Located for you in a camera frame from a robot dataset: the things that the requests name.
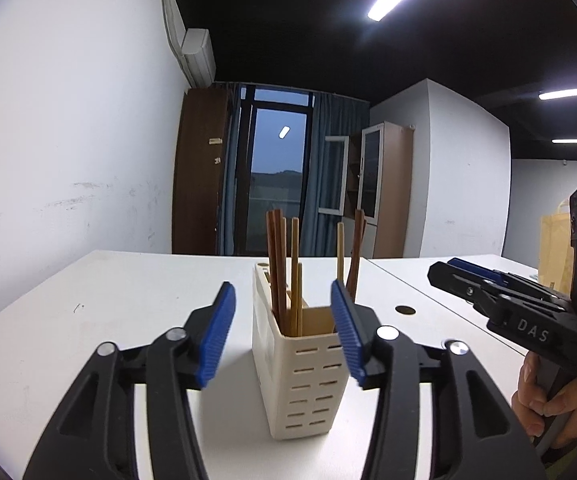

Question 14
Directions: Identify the white air conditioner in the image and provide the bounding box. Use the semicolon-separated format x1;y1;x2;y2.
181;28;217;87

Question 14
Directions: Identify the cream plastic utensil holder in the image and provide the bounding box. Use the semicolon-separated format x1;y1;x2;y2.
252;261;351;442

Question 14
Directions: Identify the white framed window sash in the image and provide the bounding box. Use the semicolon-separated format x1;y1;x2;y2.
318;135;350;216

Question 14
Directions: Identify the grey blue curtain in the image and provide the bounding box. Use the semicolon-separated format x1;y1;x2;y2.
301;92;370;256
218;82;255;256

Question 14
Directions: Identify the brown wooden cabinet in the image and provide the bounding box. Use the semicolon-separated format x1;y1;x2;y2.
172;82;234;256

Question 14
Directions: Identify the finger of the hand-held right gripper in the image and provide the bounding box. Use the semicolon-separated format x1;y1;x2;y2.
427;261;515;319
447;257;570;309

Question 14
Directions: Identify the dark framed glass door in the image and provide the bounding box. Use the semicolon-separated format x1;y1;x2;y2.
233;85;316;256

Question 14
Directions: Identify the bunch of wooden chopsticks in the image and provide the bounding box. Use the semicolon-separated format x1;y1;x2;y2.
266;208;367;336

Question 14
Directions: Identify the brown paper bag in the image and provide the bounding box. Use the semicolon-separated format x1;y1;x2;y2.
539;199;575;293

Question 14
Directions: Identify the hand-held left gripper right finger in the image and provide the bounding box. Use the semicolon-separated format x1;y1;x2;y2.
330;279;546;480

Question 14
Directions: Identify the light wood glass-door cabinet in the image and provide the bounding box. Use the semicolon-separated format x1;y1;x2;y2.
345;121;414;259

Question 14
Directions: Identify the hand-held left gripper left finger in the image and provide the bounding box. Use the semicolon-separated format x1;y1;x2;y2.
22;281;236;480

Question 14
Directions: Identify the white wall conduit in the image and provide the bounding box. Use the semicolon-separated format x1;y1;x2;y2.
152;0;192;68

